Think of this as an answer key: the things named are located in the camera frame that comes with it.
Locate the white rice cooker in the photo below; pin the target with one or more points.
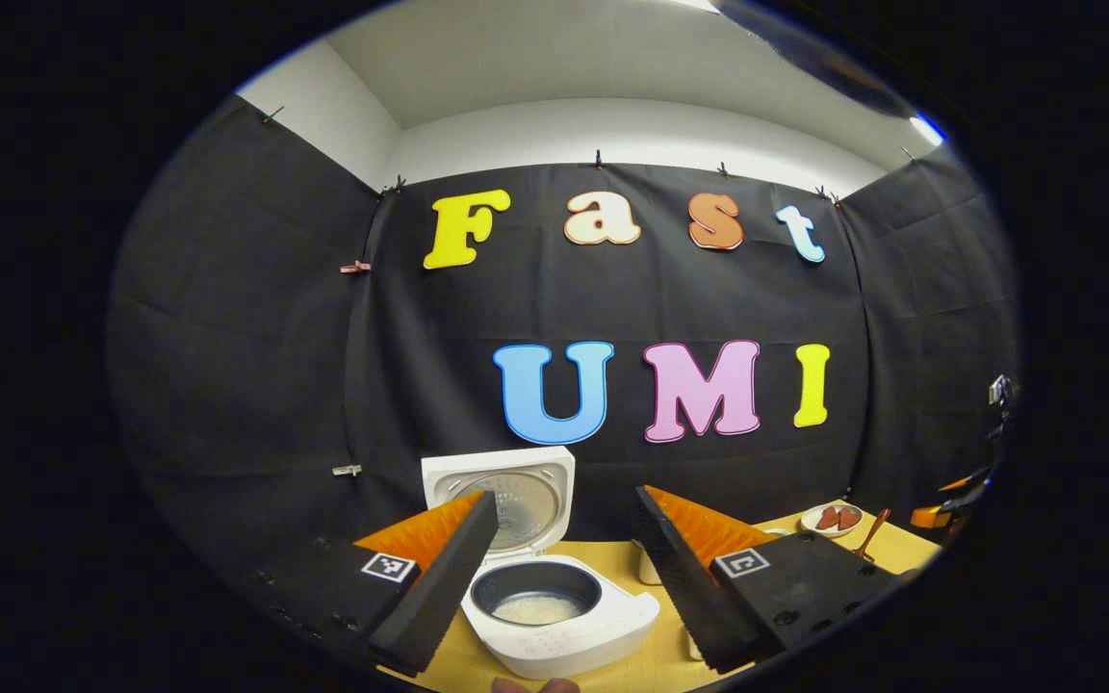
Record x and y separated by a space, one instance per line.
574 650

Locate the copper cloth clip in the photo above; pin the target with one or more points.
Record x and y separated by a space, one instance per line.
355 267

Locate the ceiling light panel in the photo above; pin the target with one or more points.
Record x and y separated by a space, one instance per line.
927 129

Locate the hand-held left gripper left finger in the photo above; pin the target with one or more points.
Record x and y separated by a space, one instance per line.
444 587

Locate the white toaster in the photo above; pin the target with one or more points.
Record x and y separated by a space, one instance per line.
648 568

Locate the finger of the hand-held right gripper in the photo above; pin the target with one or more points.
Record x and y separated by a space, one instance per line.
967 483
932 518

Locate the row of black cloth clips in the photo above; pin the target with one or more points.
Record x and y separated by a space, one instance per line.
599 158

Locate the white rice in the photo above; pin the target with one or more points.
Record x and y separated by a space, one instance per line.
537 609

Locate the black backdrop cloth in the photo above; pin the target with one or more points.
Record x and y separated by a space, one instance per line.
256 366

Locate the silver cloth clip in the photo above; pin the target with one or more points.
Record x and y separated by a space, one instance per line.
347 470

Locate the small white round plate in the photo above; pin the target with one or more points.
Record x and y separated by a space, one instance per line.
810 525

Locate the brown wooden spoon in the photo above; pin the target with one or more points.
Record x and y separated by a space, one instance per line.
874 534

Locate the red sausage slice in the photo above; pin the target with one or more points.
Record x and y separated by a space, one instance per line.
848 518
827 518

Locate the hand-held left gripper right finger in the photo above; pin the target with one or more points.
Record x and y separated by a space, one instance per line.
684 597

